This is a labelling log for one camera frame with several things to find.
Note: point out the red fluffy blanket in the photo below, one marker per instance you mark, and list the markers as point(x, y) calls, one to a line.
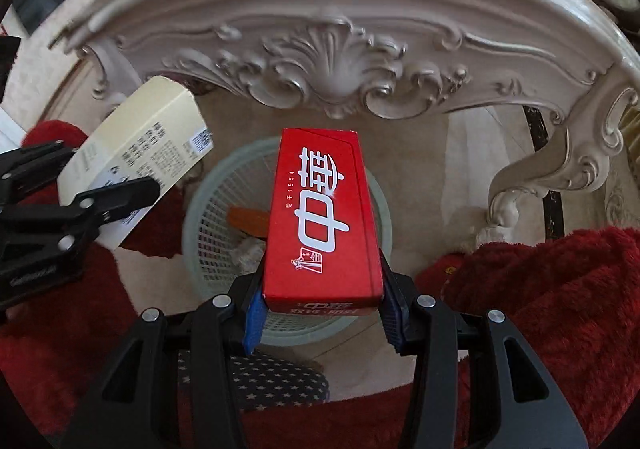
point(550, 319)

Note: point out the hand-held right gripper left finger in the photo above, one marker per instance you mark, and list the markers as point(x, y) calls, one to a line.
point(255, 324)

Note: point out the carved white table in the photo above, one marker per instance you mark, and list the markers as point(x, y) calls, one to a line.
point(350, 19)

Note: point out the white lace cloth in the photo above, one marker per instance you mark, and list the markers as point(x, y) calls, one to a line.
point(476, 238)

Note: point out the navy star-patterned cloth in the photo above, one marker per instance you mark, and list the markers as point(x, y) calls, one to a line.
point(280, 384)

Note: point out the red carton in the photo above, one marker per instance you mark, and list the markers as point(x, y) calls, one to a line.
point(320, 209)

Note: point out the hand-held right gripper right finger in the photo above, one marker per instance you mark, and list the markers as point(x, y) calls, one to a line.
point(392, 324)

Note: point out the orange wrapper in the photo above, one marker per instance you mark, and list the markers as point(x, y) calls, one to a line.
point(247, 220)

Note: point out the cream cardboard box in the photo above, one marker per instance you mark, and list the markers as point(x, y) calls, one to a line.
point(145, 129)

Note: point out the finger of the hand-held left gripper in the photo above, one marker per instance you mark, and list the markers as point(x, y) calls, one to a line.
point(125, 194)
point(35, 159)

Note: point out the pale green plastic basket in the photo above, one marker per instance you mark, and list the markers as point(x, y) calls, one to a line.
point(215, 209)

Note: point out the crumpled paper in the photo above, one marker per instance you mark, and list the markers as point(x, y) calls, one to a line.
point(248, 253)

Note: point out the small red packet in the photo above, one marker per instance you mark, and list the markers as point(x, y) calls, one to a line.
point(445, 271)

